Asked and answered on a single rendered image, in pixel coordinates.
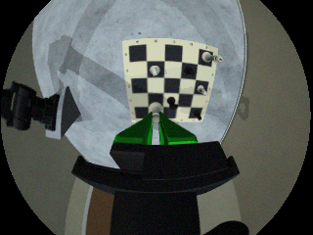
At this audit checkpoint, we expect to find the chessboard with pieces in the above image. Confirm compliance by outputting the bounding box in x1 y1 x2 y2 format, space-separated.
122 38 218 122

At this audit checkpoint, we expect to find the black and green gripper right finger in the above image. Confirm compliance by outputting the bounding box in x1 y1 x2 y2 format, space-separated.
158 112 199 145

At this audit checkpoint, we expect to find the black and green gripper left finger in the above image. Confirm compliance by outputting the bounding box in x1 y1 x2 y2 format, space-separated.
113 112 153 145

